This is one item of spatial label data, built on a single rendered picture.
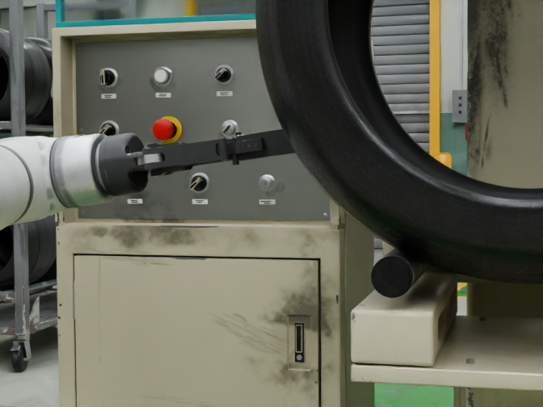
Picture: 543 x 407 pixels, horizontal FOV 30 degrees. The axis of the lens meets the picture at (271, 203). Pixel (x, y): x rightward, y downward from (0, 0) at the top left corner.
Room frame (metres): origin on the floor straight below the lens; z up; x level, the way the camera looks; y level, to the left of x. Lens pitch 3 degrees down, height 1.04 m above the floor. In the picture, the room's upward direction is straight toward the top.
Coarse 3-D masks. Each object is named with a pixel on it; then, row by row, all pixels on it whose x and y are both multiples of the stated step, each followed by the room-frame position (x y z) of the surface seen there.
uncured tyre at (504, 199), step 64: (256, 0) 1.12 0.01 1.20; (320, 0) 1.06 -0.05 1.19; (320, 64) 1.06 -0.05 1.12; (320, 128) 1.06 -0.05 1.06; (384, 128) 1.33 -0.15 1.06; (384, 192) 1.05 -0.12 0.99; (448, 192) 1.02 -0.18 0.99; (512, 192) 1.29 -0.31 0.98; (448, 256) 1.06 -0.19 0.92; (512, 256) 1.02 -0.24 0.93
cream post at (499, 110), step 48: (480, 0) 1.41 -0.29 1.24; (528, 0) 1.39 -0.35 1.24; (480, 48) 1.41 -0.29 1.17; (528, 48) 1.39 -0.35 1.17; (480, 96) 1.41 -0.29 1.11; (528, 96) 1.39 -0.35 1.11; (480, 144) 1.41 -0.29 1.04; (528, 144) 1.39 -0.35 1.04; (480, 288) 1.41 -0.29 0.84; (528, 288) 1.39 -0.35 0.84
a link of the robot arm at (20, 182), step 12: (0, 156) 1.15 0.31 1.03; (12, 156) 1.18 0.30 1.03; (0, 168) 1.13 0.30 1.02; (12, 168) 1.16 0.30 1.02; (24, 168) 1.19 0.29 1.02; (0, 180) 1.12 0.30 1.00; (12, 180) 1.15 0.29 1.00; (24, 180) 1.18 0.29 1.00; (0, 192) 1.12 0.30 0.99; (12, 192) 1.14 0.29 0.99; (24, 192) 1.18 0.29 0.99; (0, 204) 1.12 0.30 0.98; (12, 204) 1.15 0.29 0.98; (24, 204) 1.19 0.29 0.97; (0, 216) 1.13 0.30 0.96; (12, 216) 1.16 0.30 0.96; (0, 228) 1.15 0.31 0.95
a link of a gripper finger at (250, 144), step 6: (222, 144) 1.18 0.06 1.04; (228, 144) 1.19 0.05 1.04; (234, 144) 1.19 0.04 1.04; (240, 144) 1.19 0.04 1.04; (246, 144) 1.19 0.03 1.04; (252, 144) 1.19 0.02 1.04; (258, 144) 1.19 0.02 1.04; (222, 150) 1.18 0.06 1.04; (228, 150) 1.18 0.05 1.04; (234, 150) 1.19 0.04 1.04; (240, 150) 1.19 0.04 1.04; (246, 150) 1.19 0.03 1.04; (252, 150) 1.19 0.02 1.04; (258, 150) 1.19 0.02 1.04
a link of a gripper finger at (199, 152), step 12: (192, 144) 1.18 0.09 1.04; (204, 144) 1.18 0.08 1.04; (216, 144) 1.18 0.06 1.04; (168, 156) 1.18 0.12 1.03; (180, 156) 1.18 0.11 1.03; (192, 156) 1.18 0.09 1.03; (204, 156) 1.18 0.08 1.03; (216, 156) 1.18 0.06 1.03; (228, 156) 1.18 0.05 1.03; (156, 168) 1.18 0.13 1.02
